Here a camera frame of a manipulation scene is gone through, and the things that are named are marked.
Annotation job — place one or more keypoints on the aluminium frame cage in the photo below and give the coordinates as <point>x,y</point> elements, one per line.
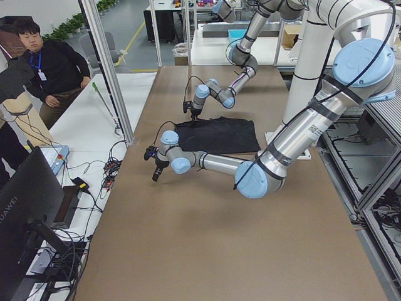
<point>102,53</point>

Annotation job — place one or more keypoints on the black power strip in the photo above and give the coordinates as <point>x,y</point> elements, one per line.
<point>110,171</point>

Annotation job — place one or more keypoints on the blue teach pendant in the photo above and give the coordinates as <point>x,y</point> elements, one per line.
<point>56,156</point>

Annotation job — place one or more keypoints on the metal grabber tool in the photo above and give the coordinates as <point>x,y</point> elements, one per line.
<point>117,129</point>

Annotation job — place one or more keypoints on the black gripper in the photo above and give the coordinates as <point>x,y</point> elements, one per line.
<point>160,163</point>
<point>195,113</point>

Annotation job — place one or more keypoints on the black t-shirt with logo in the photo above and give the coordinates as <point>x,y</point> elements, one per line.
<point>218,136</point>

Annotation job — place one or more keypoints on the person in black sweater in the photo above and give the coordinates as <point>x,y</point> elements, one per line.
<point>60,73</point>

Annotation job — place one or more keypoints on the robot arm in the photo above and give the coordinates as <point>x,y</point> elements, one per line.
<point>346,59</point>
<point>240,55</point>

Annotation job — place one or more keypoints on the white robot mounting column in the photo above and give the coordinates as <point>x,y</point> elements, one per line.
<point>345,21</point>

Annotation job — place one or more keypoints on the black computer monitor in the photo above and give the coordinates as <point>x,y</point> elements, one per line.
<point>30,201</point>

